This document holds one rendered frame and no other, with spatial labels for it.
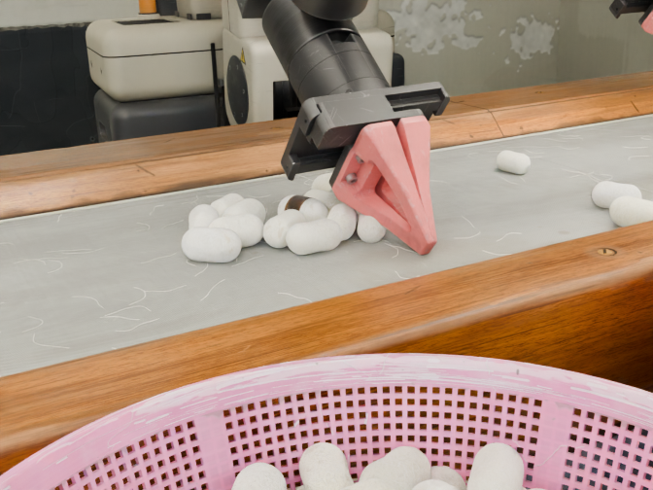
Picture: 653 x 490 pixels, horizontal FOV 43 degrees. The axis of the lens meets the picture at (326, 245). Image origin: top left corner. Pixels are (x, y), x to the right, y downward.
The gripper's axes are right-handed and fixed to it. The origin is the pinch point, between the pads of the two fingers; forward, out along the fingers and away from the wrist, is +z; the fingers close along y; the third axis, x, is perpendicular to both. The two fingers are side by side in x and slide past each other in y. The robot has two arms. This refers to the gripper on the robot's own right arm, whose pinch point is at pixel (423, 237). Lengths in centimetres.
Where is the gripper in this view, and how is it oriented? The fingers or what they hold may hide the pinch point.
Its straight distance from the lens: 50.8
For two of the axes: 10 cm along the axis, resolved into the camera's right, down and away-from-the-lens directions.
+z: 4.0, 8.2, -4.2
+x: -2.8, 5.5, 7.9
